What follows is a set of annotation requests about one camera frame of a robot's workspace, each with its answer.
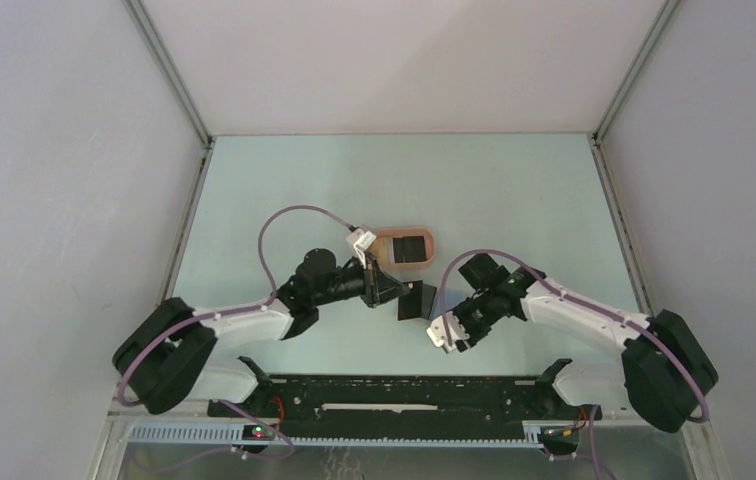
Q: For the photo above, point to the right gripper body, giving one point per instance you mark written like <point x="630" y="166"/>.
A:
<point x="476" y="316"/>

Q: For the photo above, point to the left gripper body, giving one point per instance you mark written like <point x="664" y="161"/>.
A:
<point x="361" y="281"/>

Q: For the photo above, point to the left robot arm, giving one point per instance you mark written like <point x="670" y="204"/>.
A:
<point x="181" y="353"/>

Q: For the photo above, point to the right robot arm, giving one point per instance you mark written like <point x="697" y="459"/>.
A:
<point x="664" y="371"/>

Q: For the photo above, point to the pink plastic tray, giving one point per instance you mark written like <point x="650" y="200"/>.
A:
<point x="403" y="248"/>

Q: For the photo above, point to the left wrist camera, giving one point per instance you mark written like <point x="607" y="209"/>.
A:
<point x="359" y="240"/>

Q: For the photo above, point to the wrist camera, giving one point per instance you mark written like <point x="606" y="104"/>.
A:
<point x="359" y="240"/>
<point x="447" y="334"/>

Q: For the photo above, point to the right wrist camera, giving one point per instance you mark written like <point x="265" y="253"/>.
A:
<point x="447" y="334"/>

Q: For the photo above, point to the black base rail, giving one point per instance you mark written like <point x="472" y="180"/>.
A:
<point x="411" y="407"/>

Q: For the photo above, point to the white cable duct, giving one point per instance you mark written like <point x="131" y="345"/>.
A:
<point x="226" y="434"/>

